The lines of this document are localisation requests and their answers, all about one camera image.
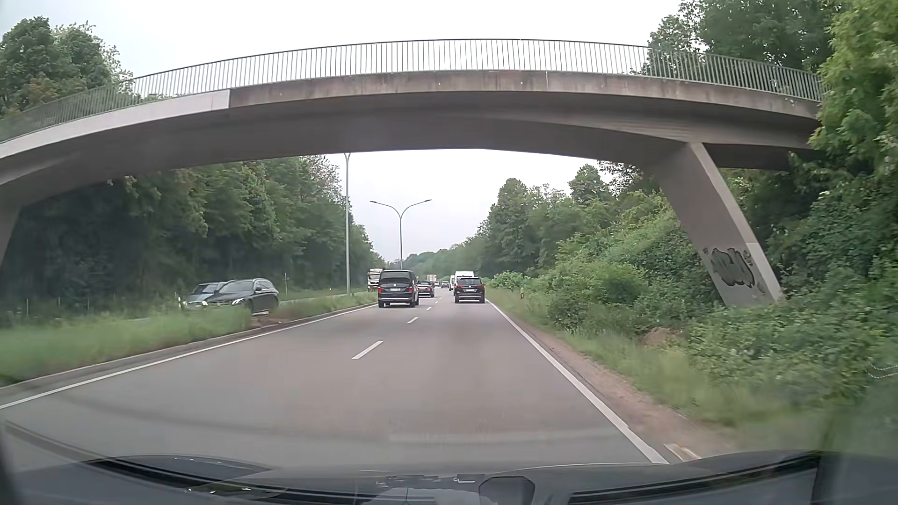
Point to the white van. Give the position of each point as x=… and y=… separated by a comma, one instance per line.
x=461, y=276

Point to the dark suv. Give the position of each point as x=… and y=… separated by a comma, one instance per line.
x=469, y=289

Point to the dark red car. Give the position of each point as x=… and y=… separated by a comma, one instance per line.
x=425, y=289

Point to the black van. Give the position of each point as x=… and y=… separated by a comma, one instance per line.
x=398, y=287

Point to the white lorry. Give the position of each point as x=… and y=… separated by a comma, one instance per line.
x=374, y=278

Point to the concrete footbridge with railing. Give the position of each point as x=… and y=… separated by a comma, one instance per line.
x=449, y=112

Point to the grey asphalt road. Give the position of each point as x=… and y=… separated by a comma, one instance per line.
x=421, y=393

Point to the road markings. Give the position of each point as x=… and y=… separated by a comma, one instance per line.
x=582, y=389

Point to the black estate car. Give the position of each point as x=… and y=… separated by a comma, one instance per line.
x=245, y=294

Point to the car's own bonnet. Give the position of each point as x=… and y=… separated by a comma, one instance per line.
x=449, y=484

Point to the grass verge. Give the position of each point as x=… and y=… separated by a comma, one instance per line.
x=652, y=379

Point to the grey car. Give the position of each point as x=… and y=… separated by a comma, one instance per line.
x=200, y=293

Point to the wood of green trees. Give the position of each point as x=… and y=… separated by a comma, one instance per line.
x=168, y=224

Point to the grass median strip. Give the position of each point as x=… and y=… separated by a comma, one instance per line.
x=126, y=340

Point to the trees and bushes on bank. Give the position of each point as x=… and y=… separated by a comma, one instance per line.
x=786, y=280

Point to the tall grey lamp post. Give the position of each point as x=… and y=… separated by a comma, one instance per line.
x=346, y=224

